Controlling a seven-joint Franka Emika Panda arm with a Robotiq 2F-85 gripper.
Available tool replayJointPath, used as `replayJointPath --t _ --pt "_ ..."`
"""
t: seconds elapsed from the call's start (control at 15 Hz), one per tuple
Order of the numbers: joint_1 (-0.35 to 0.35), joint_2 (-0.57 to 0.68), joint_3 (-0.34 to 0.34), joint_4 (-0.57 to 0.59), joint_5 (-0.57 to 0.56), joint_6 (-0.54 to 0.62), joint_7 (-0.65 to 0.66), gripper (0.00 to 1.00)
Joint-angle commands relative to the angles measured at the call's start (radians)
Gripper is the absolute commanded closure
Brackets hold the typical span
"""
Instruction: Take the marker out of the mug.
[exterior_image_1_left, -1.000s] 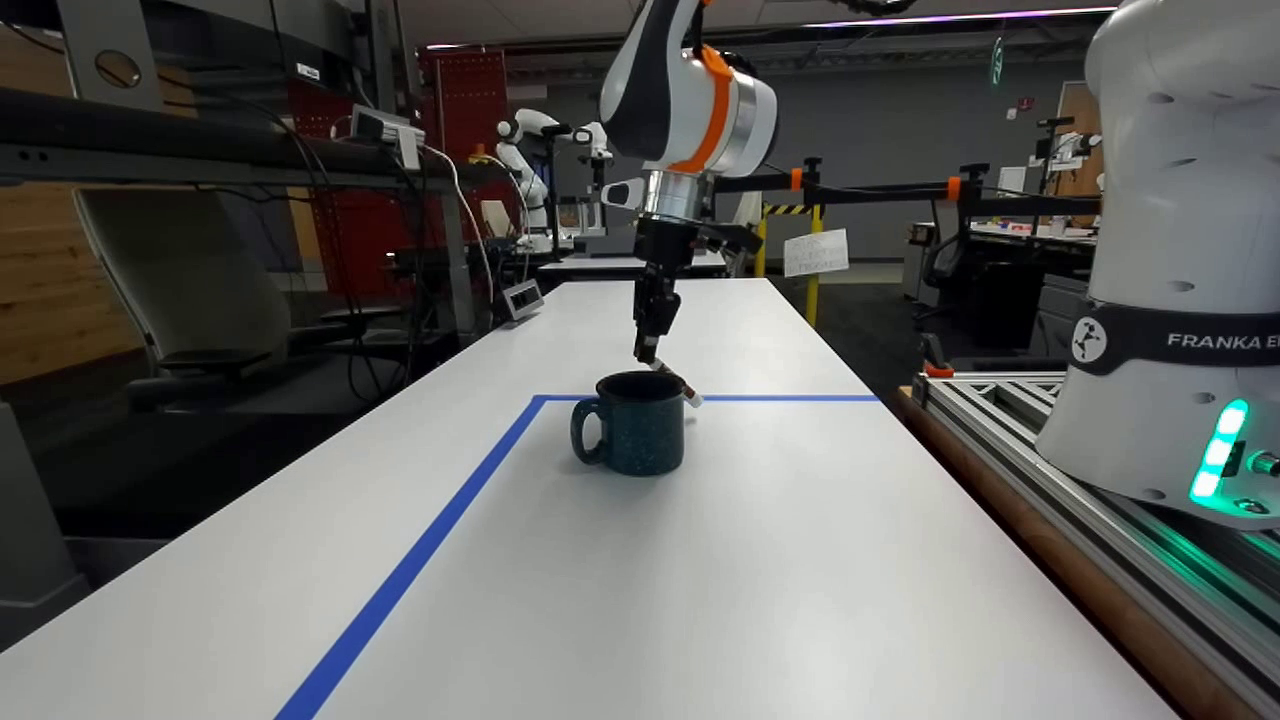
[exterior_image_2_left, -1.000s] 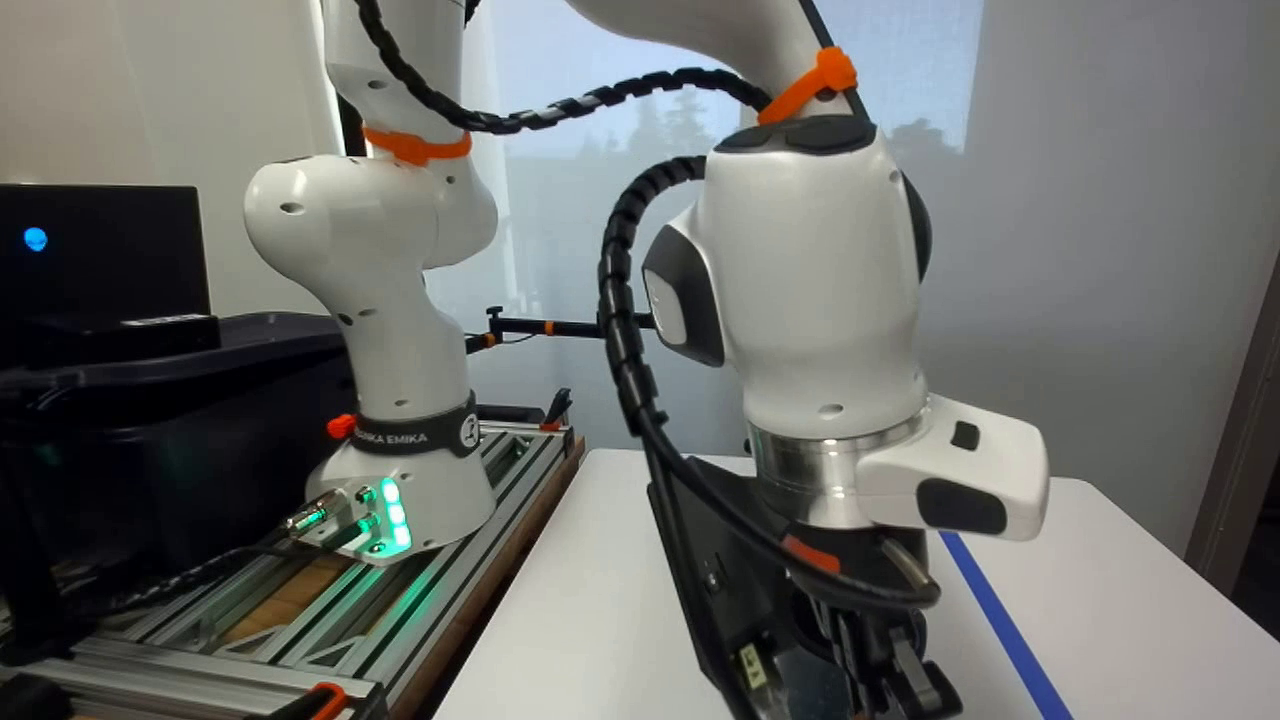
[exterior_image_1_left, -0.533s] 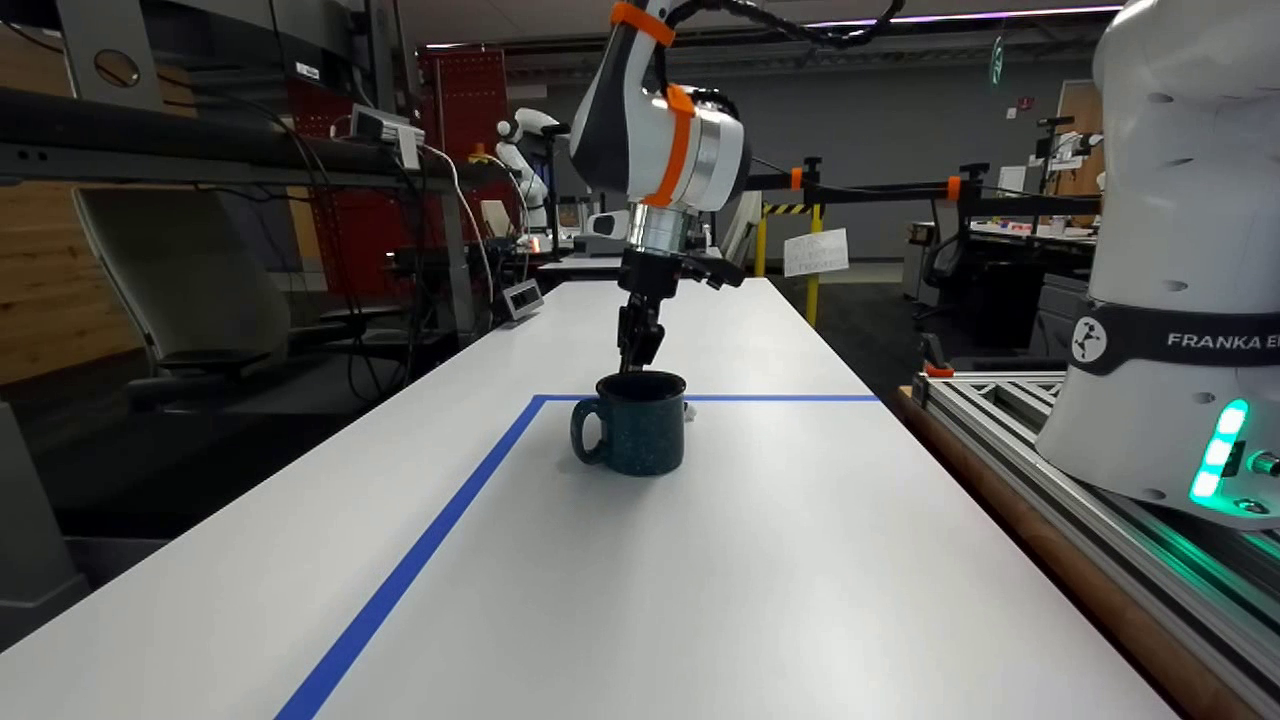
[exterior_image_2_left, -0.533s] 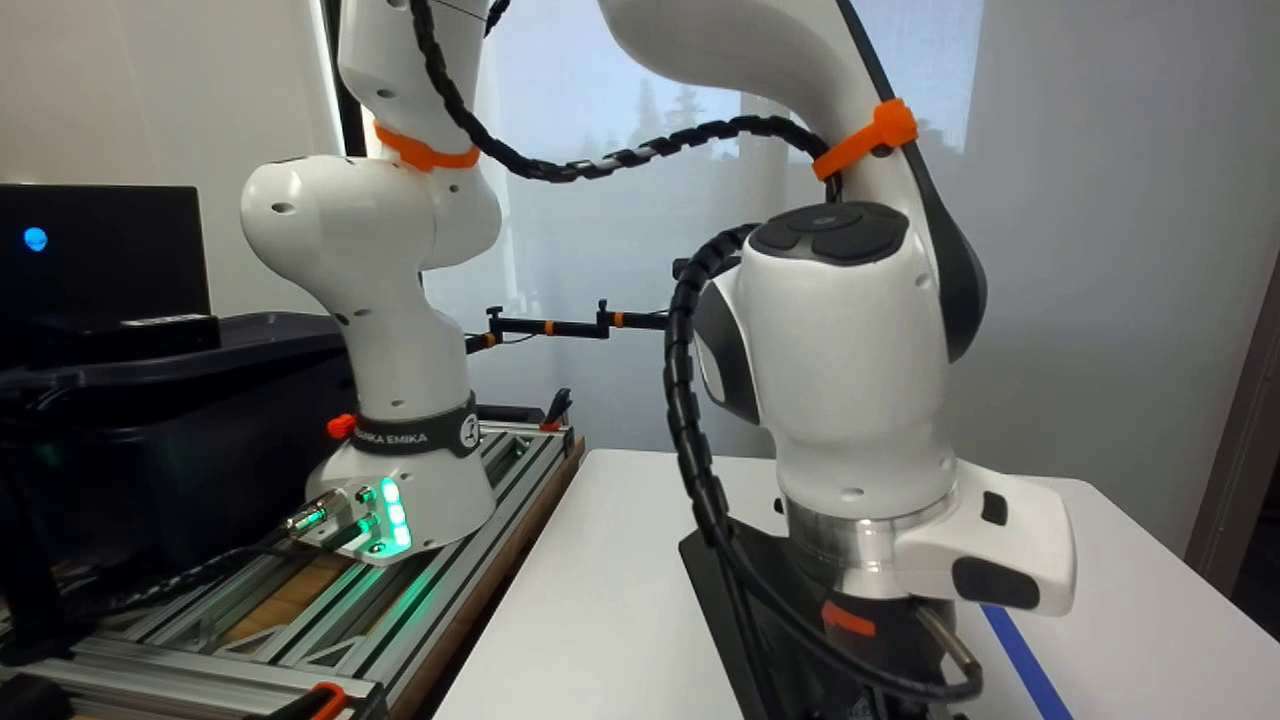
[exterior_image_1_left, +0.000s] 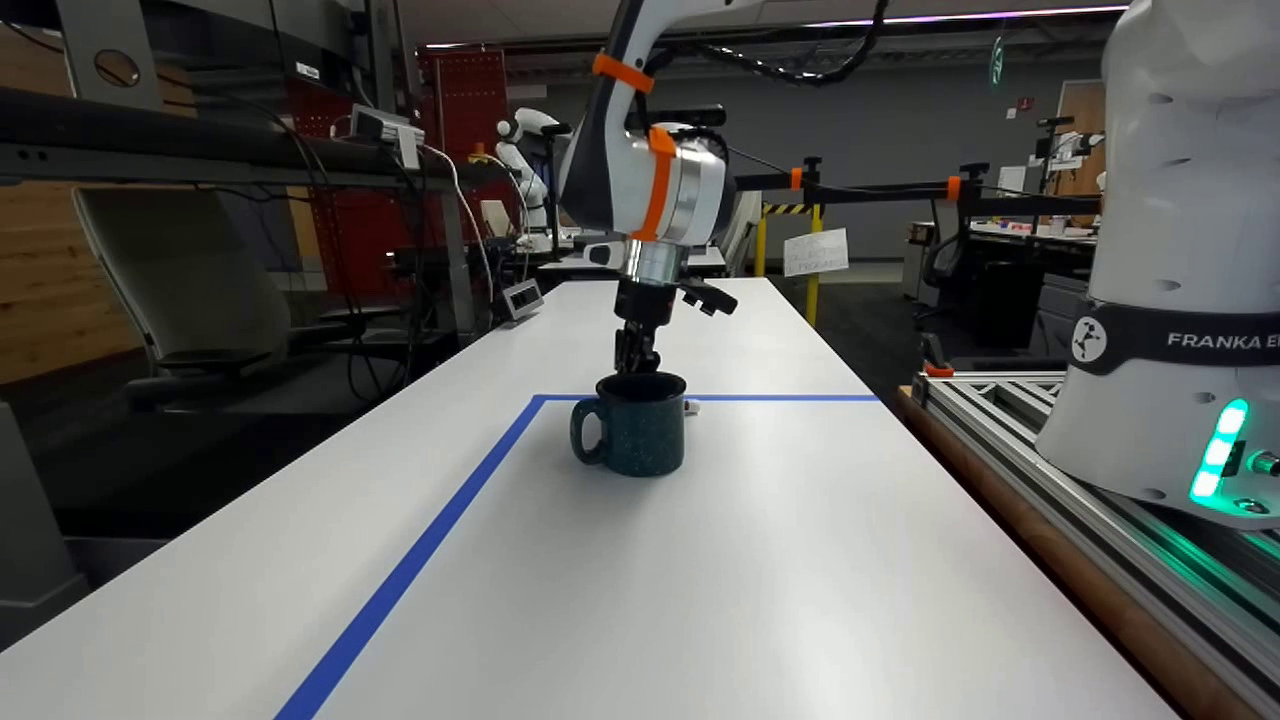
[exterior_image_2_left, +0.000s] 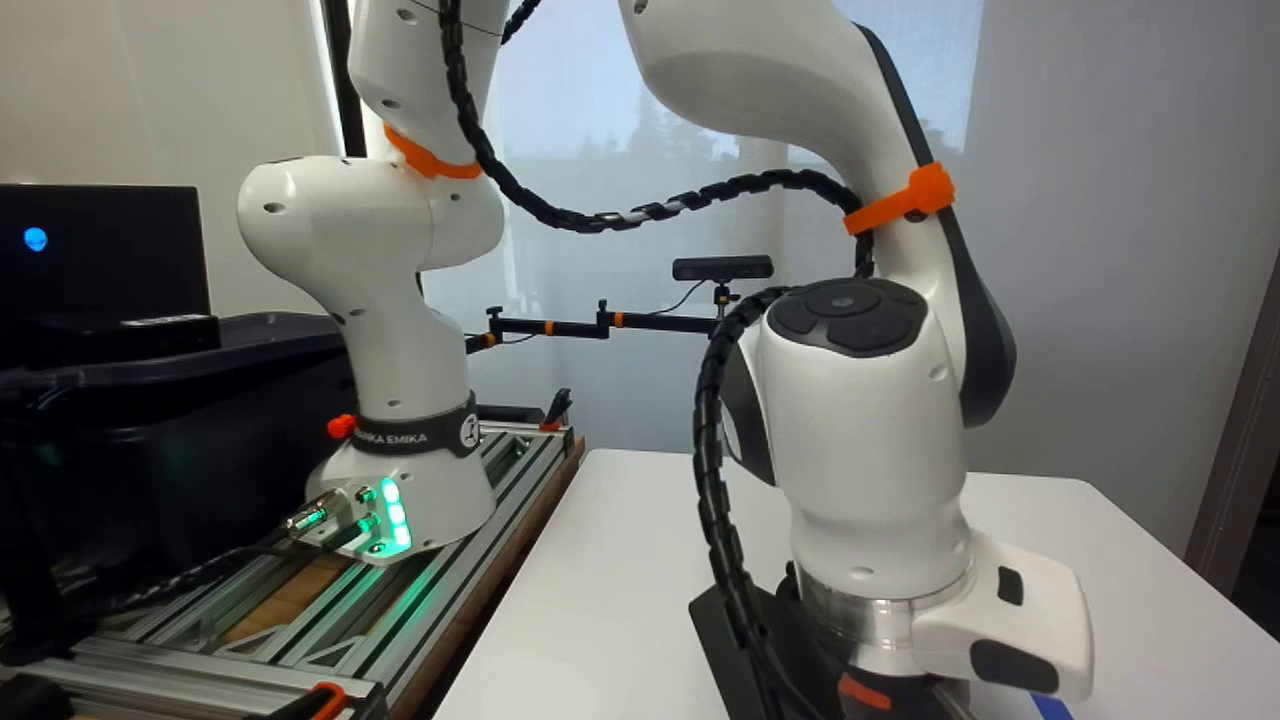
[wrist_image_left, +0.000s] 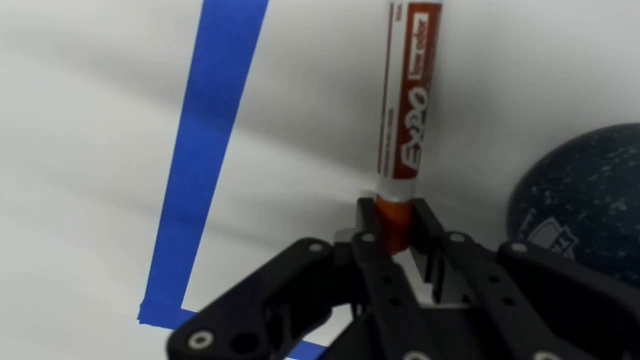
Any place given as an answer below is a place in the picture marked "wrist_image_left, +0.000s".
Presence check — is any orange Expo dry-erase marker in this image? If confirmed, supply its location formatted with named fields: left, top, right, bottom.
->
left=371, top=0, right=447, bottom=255

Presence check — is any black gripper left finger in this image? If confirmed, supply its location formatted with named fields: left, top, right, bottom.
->
left=166, top=197, right=429, bottom=360

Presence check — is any dark blue speckled mug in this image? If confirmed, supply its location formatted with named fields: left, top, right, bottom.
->
left=506, top=122, right=640, bottom=289

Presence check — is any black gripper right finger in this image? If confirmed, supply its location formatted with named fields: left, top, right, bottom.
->
left=398, top=197, right=640, bottom=360

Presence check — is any blue tape strip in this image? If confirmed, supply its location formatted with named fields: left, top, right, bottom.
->
left=136, top=0, right=328, bottom=360

